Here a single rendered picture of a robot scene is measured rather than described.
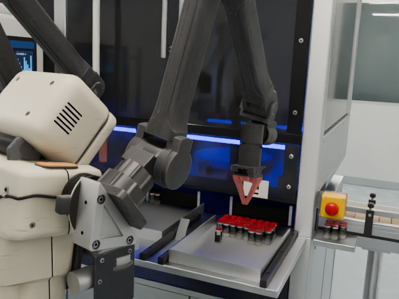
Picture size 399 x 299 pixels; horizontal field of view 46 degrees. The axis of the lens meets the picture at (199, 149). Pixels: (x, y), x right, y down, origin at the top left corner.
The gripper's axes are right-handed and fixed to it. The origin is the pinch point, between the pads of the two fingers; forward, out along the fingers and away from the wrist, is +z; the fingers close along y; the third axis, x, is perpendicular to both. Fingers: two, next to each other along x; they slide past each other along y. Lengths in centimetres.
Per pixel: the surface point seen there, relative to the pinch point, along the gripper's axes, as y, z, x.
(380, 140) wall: 498, -19, -24
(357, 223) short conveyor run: 48, 9, -25
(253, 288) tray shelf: -1.3, 21.2, -4.8
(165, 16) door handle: 23, -52, 39
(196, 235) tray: 19.4, 16.1, 19.7
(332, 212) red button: 33.1, 4.5, -18.5
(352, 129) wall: 496, -30, 11
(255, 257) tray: 15.2, 17.9, -0.3
